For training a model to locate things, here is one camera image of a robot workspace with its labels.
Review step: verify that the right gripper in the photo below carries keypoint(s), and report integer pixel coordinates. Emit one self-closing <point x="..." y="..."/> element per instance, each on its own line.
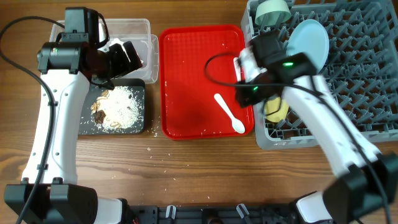
<point x="249" y="95"/>

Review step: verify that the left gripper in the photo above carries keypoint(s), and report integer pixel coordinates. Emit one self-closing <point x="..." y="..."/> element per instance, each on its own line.
<point x="123" y="65"/>

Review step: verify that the white plastic spoon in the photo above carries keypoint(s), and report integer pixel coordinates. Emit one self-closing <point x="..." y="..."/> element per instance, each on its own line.
<point x="236" y="124"/>

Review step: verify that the yellow plastic cup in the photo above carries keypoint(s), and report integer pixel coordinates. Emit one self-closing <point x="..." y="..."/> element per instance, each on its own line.
<point x="276" y="110"/>

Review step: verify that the white plastic fork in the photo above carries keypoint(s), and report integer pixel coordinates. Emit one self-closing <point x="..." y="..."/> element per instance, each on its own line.
<point x="237" y="69"/>

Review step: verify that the rice and food scraps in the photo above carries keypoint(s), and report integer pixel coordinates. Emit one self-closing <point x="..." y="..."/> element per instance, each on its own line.
<point x="120" y="109"/>

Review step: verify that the light blue plate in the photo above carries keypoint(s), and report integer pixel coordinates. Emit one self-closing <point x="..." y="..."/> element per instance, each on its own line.
<point x="310" y="38"/>

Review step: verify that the green bowl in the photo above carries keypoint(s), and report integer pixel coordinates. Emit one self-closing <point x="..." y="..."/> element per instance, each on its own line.
<point x="269" y="11"/>

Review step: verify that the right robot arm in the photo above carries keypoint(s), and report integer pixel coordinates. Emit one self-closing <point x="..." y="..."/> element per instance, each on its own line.
<point x="365" y="180"/>

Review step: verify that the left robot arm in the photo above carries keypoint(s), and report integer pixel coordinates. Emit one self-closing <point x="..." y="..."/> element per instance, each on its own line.
<point x="48" y="192"/>

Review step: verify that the grey dishwasher rack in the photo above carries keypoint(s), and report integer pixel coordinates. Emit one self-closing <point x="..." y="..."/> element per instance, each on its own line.
<point x="361" y="68"/>

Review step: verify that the clear plastic bin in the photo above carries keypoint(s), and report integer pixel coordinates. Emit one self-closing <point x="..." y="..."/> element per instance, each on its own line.
<point x="137" y="32"/>

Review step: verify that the red serving tray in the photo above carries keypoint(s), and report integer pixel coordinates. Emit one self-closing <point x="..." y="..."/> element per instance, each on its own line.
<point x="188" y="107"/>

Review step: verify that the black plastic tray bin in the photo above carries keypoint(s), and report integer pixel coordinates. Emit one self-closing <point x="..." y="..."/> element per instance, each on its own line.
<point x="87" y="126"/>

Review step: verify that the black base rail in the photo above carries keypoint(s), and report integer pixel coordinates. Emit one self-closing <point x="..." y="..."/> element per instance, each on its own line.
<point x="266" y="214"/>

